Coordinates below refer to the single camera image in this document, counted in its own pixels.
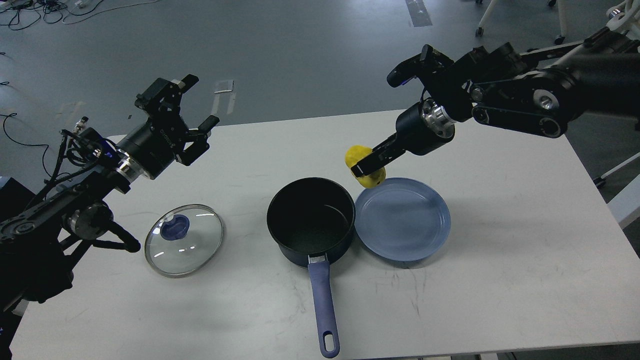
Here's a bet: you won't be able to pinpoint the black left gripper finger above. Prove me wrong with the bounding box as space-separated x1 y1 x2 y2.
134 74 199 129
176 115 220 166

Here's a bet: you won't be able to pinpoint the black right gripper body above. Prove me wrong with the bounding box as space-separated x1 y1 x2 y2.
395 101 455 156

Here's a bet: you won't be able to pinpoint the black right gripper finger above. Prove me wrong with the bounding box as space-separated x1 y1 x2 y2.
356 133 401 164
350 148 406 177

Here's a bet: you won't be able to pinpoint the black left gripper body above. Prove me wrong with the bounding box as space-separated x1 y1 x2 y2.
116 116 192 180

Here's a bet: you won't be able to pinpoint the glass pot lid blue knob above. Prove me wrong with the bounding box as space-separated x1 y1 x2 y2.
144 203 225 278

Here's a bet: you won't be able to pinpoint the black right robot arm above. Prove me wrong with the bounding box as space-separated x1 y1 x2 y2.
349 27 640 179

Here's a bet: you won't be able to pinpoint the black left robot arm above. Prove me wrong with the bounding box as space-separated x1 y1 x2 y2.
1 74 220 360

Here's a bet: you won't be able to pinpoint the blue round plate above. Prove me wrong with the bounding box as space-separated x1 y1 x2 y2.
355 177 451 262

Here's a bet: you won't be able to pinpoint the black box at left edge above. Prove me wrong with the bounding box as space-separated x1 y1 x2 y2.
0 176 35 223

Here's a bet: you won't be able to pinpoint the white rolling table legs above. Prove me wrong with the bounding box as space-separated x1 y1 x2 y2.
475 0 568 45

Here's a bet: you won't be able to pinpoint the dark blue saucepan with handle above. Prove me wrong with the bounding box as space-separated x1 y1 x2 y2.
266 177 355 359

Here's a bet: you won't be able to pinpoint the black floor cable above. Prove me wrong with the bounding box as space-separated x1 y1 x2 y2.
0 52 72 191

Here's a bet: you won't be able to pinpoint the tangled cables on floor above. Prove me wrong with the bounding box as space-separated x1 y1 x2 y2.
0 0 161 32

